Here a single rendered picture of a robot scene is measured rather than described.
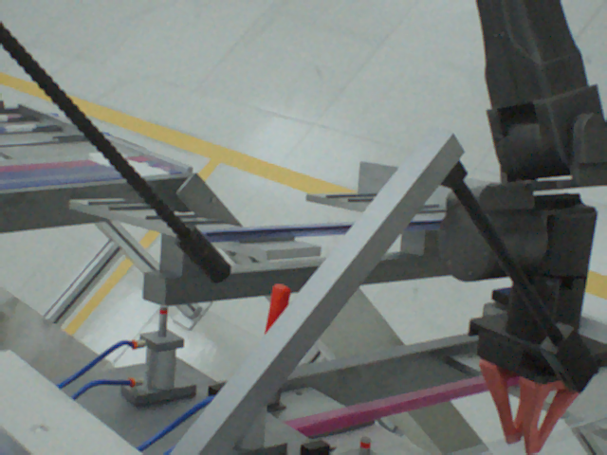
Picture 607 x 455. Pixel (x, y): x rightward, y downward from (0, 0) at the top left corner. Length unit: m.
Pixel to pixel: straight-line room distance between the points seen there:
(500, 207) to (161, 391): 0.28
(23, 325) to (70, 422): 1.34
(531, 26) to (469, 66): 2.05
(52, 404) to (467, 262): 0.31
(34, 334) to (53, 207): 0.37
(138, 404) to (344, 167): 2.09
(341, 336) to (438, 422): 0.24
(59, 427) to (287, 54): 2.73
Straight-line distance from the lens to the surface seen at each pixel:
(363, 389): 1.07
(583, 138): 0.85
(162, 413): 0.79
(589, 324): 1.26
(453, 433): 1.54
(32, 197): 1.70
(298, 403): 0.98
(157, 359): 0.80
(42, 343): 1.99
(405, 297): 2.46
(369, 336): 1.36
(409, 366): 1.11
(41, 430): 0.72
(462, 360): 1.13
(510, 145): 0.88
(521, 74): 0.86
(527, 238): 0.83
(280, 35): 3.49
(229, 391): 0.52
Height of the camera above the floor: 1.69
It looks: 38 degrees down
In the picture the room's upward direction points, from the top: 39 degrees counter-clockwise
